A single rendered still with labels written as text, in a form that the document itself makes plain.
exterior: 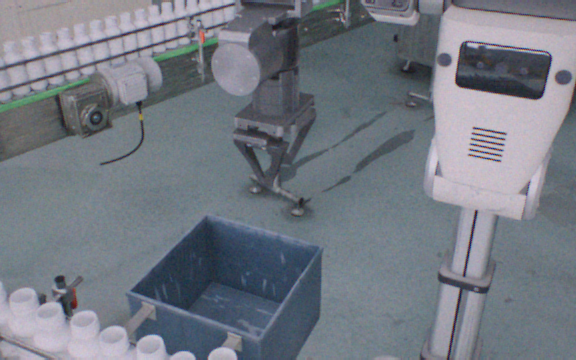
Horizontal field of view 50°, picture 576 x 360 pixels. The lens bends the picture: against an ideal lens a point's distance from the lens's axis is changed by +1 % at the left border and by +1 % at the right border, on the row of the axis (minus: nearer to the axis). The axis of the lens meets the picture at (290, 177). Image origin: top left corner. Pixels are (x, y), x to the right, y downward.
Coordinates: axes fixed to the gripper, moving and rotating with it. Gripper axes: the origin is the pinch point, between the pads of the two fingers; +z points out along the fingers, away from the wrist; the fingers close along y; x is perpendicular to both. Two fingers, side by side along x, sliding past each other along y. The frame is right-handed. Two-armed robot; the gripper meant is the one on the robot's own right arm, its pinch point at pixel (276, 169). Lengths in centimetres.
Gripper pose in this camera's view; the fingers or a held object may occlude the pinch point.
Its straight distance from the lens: 80.1
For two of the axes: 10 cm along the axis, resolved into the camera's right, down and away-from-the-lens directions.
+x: 9.1, 2.2, -3.5
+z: 0.0, 8.6, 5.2
